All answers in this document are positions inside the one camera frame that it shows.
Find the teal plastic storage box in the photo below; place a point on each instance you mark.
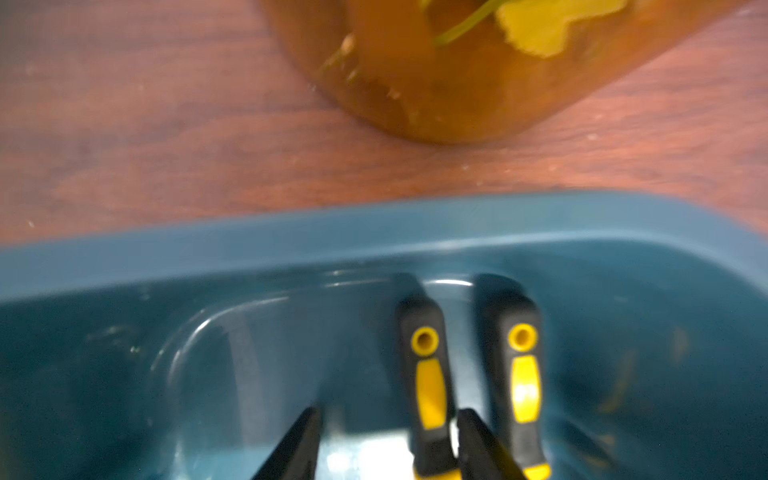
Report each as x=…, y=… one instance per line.
x=189, y=352

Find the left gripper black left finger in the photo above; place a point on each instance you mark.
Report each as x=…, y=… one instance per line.
x=296, y=455

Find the amber vase with plants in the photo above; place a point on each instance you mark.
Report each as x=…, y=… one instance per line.
x=458, y=72

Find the file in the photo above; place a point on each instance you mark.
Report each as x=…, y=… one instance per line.
x=427, y=379
x=514, y=358

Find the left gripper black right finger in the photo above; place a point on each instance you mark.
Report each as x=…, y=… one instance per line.
x=480, y=455

